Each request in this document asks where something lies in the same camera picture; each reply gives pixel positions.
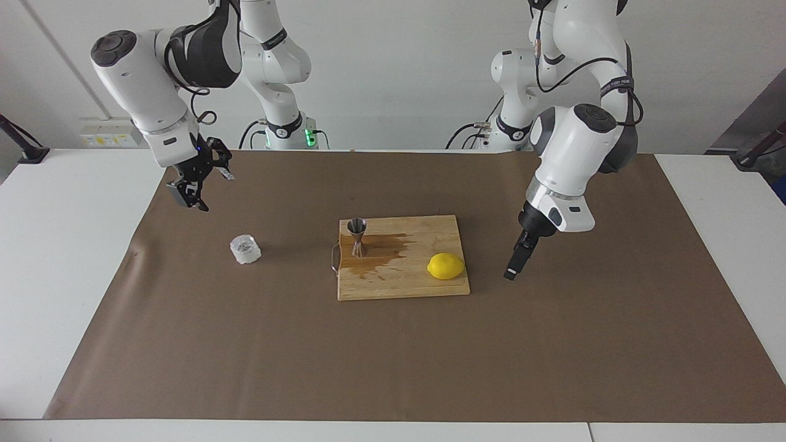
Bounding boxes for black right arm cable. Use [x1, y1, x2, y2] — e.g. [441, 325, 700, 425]
[163, 0, 241, 126]

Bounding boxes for brown paper table mat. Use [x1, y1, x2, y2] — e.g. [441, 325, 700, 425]
[43, 149, 786, 424]

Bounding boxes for yellow lemon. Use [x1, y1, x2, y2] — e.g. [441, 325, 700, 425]
[427, 252, 465, 281]

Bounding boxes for steel cocktail jigger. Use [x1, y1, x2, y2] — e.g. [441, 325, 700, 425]
[347, 218, 368, 258]

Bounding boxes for black left base cables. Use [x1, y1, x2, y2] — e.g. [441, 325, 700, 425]
[445, 120, 493, 151]

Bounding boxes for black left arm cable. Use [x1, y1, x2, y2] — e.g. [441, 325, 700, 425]
[533, 0, 644, 126]

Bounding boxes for black table clamp stand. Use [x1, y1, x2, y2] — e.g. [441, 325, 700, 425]
[731, 120, 786, 171]
[0, 114, 50, 164]

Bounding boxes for black right base cables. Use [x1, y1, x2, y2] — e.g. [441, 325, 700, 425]
[238, 120, 330, 151]

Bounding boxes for wooden cutting board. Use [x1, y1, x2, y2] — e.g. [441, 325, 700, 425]
[330, 214, 471, 301]

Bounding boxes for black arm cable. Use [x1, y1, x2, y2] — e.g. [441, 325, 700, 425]
[163, 0, 241, 126]
[533, 0, 644, 126]

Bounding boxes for clear textured glass cup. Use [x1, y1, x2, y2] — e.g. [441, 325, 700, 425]
[230, 234, 262, 265]

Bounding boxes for white wall socket box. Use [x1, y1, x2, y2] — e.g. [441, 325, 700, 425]
[80, 118, 142, 148]

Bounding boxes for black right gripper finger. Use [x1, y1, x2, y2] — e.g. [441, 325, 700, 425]
[166, 175, 211, 213]
[206, 138, 235, 182]

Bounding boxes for black base cables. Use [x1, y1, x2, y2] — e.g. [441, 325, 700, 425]
[238, 120, 330, 151]
[445, 120, 493, 151]

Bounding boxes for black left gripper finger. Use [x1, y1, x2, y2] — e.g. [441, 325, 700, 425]
[504, 236, 540, 282]

